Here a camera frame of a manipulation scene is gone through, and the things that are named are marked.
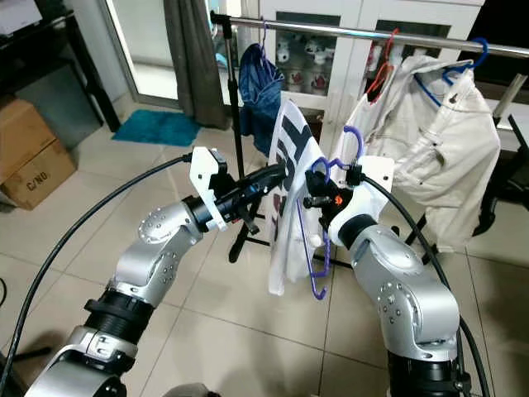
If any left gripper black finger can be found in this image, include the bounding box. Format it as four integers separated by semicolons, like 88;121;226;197
241;163;287;189
245;171;288;202

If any white t-shirt dark print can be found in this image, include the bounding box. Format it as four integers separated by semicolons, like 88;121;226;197
267;98;327;297

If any red clothes hanger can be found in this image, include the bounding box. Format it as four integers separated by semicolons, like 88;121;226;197
364;29;399;102

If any blue clothes hanger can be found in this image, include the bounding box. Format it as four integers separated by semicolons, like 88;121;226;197
413;36;490;108

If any blue denim garment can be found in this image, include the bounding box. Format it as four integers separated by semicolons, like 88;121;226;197
238;43;286;158

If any plain white shirt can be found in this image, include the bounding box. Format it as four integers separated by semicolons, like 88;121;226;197
339;70;398;166

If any teal floor mat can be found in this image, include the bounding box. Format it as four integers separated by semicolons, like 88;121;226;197
112;110;203;148

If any cream jacket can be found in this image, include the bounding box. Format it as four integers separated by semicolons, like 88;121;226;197
376;56;503;253

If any grey curtain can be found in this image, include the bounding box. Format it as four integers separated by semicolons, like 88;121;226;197
164;0;220;129

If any large plain cardboard box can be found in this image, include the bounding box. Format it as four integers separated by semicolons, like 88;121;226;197
0;98;55;187

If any black desk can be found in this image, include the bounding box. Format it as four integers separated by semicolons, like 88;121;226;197
0;0;125;133

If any glass balcony door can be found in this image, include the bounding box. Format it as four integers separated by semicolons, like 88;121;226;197
103;0;236;104

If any white glass-door cabinet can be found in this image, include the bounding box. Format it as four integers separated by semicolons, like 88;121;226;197
252;0;484;125

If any small cardboard box printed C/NO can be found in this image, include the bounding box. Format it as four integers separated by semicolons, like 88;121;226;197
4;141;75;210

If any robot leg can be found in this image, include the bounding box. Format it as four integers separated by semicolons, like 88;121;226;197
161;382;220;397

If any white box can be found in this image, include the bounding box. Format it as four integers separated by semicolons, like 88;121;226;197
0;0;42;36

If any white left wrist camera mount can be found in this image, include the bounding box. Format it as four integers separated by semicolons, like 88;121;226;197
188;146;229;232

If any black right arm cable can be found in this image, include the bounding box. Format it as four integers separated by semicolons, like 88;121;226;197
360;174;472;397

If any black clothes rack silver rail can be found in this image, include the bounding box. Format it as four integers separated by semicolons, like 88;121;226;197
209;12;501;282

